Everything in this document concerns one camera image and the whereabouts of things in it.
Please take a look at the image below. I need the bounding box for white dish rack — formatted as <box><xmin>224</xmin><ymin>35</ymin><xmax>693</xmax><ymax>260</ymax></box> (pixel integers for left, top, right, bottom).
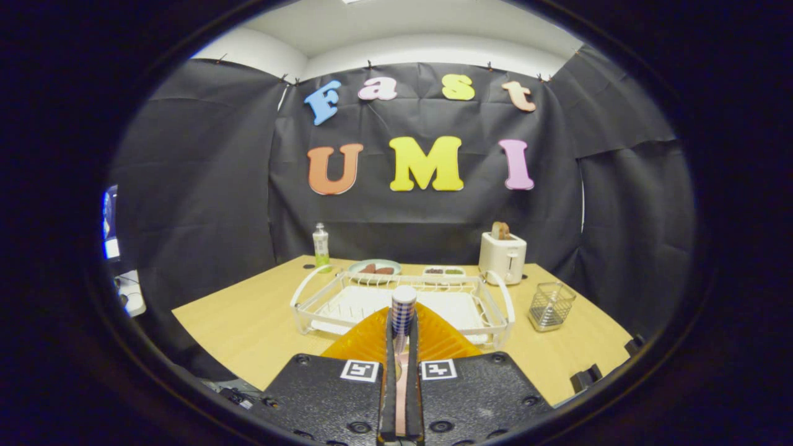
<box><xmin>289</xmin><ymin>265</ymin><xmax>516</xmax><ymax>351</ymax></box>

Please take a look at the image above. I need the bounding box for black backdrop cloth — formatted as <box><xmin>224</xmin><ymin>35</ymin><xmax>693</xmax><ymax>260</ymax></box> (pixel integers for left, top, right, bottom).
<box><xmin>108</xmin><ymin>45</ymin><xmax>694</xmax><ymax>378</ymax></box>

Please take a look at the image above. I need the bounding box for green and white bottle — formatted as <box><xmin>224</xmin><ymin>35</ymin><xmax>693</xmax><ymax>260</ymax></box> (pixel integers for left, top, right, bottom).
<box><xmin>312</xmin><ymin>222</ymin><xmax>331</xmax><ymax>273</ymax></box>

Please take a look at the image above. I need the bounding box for white two-compartment condiment dish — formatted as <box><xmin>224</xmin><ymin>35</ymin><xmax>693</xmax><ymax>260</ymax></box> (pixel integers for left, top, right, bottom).
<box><xmin>423</xmin><ymin>265</ymin><xmax>467</xmax><ymax>286</ymax></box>

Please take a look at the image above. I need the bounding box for pink plate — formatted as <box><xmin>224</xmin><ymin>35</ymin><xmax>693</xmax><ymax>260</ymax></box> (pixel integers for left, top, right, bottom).
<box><xmin>395</xmin><ymin>352</ymin><xmax>410</xmax><ymax>436</ymax></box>

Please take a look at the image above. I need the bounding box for white device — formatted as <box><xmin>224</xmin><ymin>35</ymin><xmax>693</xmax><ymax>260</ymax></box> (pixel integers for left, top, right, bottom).
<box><xmin>115</xmin><ymin>269</ymin><xmax>147</xmax><ymax>318</ymax></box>

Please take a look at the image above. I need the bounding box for metal wire basket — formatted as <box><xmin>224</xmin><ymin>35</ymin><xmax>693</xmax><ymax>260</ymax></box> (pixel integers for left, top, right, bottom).
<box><xmin>528</xmin><ymin>282</ymin><xmax>577</xmax><ymax>333</ymax></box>

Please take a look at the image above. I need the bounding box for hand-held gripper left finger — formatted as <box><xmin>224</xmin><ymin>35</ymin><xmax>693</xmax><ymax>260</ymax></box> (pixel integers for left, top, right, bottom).
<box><xmin>259</xmin><ymin>307</ymin><xmax>398</xmax><ymax>446</ymax></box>

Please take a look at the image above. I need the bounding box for cream toaster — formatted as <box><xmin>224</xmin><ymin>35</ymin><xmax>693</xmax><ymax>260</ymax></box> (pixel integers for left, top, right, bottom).
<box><xmin>478</xmin><ymin>231</ymin><xmax>528</xmax><ymax>286</ymax></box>

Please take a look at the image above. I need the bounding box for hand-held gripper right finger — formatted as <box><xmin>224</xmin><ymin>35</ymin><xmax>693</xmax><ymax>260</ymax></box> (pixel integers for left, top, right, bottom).
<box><xmin>406</xmin><ymin>302</ymin><xmax>556</xmax><ymax>446</ymax></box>

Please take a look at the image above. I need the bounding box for pale green plate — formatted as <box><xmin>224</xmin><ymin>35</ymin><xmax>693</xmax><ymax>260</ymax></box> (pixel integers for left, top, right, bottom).
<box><xmin>348</xmin><ymin>258</ymin><xmax>402</xmax><ymax>284</ymax></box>

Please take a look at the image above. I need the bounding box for blue checkered handle spoon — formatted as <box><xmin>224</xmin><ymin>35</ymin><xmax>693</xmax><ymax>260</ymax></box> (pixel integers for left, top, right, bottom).
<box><xmin>390</xmin><ymin>285</ymin><xmax>418</xmax><ymax>357</ymax></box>

